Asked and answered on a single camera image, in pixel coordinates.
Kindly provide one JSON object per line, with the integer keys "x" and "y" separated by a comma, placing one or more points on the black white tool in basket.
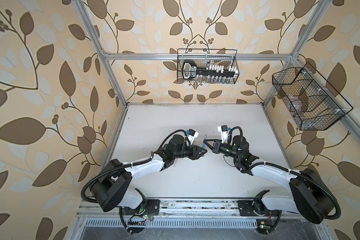
{"x": 190, "y": 70}

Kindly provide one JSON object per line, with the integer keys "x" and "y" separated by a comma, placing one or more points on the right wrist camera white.
{"x": 224, "y": 132}

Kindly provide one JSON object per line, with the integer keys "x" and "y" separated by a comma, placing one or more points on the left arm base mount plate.
{"x": 149, "y": 207}

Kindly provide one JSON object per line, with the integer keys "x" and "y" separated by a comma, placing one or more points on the black wire basket back wall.
{"x": 225, "y": 57}

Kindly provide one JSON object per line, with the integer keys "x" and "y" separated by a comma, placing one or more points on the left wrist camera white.
{"x": 192, "y": 135}

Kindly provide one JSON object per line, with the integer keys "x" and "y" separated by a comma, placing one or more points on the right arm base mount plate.
{"x": 251, "y": 208}

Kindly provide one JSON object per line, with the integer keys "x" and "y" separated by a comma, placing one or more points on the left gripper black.
{"x": 195, "y": 154}

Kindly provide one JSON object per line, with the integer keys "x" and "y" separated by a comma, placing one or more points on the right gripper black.
{"x": 216, "y": 146}

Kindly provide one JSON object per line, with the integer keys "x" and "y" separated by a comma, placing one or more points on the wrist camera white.
{"x": 224, "y": 132}
{"x": 192, "y": 135}

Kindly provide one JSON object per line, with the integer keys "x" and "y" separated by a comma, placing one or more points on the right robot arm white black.
{"x": 306, "y": 194}

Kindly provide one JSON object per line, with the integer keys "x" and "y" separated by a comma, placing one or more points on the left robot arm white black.
{"x": 111, "y": 188}

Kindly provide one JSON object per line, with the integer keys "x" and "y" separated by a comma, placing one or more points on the black wire basket right wall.
{"x": 313, "y": 102}

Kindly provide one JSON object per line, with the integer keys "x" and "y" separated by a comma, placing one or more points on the black wire basket wall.
{"x": 313, "y": 102}
{"x": 225, "y": 57}

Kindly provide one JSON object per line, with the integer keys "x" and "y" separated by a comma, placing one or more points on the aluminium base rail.
{"x": 184, "y": 213}

